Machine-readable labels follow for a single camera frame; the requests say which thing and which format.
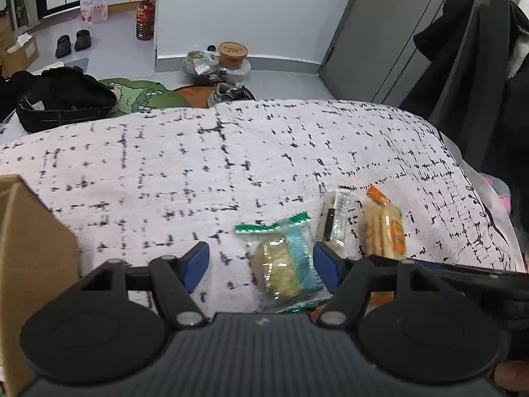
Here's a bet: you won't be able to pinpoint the teal green-edged biscuit packet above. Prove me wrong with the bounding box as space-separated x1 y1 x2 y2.
235 210 334 314

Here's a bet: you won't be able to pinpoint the black hanging coat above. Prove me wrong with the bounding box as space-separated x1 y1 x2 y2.
400 0 529 199

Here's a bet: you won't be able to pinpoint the brown cardboard box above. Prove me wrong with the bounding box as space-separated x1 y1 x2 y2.
0 174 80 397

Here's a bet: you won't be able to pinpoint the grey sneakers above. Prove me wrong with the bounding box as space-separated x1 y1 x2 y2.
207 82 249 109

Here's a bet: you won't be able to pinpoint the white blanket with black dashes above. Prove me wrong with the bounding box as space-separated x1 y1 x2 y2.
0 99 526 316

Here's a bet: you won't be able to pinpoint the green cartoon floor mat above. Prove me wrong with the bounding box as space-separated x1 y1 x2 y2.
96 77 187 119

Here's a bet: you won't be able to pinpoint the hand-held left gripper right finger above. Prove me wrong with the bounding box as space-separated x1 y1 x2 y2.
312 241 448 331

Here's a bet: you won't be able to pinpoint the open cardboard carton with paper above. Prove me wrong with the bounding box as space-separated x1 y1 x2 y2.
0 33 41 78

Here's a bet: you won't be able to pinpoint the person's right hand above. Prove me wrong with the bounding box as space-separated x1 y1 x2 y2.
493 359 529 393

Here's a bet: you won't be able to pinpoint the pack of water bottles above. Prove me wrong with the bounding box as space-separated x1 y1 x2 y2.
80 0 110 23

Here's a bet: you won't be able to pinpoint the cooking oil bottle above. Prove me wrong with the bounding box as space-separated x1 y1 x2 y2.
136 0 158 41

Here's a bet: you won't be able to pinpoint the plastic bag of rubbish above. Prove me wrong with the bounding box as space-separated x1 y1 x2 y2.
183 49 221 78

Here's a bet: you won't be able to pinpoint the container with wooden lid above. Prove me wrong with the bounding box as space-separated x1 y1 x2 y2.
218 42 252 84

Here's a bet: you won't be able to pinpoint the black bag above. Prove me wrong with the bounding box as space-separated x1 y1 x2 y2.
16 67 117 134

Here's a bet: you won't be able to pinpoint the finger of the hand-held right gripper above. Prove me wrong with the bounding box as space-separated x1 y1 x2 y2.
403 257 527 277

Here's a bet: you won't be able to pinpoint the orange doormat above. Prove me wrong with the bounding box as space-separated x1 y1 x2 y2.
173 85 258 110

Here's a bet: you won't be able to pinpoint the orange cracker packet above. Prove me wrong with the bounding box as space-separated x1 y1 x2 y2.
357 184 408 262

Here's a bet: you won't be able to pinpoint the clear packet with dark bar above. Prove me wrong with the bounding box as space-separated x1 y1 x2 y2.
320 188 357 254

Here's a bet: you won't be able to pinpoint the white leaf print bedsheet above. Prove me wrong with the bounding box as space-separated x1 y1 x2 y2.
437 130 526 274

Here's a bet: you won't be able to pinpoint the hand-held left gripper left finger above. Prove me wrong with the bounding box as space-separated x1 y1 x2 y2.
78 241 211 331

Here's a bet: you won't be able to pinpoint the black slipper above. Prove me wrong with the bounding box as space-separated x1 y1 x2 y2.
74 29 93 52
55 34 73 59

